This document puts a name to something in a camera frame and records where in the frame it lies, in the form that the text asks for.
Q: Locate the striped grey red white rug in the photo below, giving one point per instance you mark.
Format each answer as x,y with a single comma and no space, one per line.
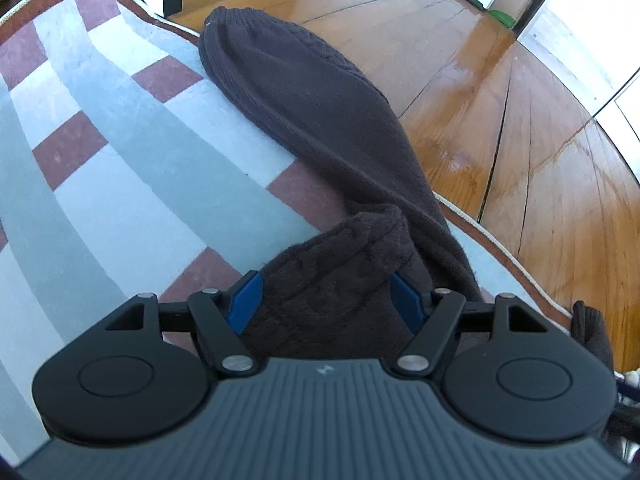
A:
134,194

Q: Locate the dark brown knit sweater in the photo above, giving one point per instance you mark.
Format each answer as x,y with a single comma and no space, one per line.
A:
329,298

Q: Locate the green floor mat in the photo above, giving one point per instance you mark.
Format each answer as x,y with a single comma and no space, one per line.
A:
503,18

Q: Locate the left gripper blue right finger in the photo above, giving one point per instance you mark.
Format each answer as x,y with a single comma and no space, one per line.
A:
407,301

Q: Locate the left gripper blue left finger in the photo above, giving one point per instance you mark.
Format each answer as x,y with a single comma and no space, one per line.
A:
243,300

